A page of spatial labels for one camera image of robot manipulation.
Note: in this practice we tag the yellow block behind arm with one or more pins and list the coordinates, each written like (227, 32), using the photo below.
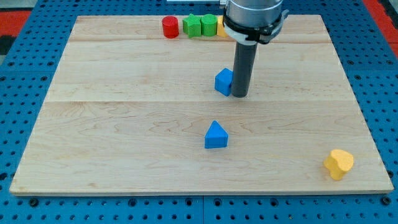
(220, 27)

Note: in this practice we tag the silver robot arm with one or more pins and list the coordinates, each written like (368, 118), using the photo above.
(252, 22)

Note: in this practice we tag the blue triangle block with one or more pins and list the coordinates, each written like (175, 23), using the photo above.
(216, 136)

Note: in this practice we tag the blue cube block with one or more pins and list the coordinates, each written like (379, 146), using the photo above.
(223, 81)

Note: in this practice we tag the wooden board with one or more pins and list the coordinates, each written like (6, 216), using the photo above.
(127, 112)

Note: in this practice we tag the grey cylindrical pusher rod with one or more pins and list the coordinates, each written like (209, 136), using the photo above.
(242, 69)

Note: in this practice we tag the green star block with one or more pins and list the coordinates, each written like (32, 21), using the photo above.
(192, 26)

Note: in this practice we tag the green cylinder block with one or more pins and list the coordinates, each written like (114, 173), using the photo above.
(209, 24)

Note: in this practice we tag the red cylinder block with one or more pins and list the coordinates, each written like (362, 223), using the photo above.
(170, 27)

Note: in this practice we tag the yellow heart block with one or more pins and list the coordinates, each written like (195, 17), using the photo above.
(338, 163)

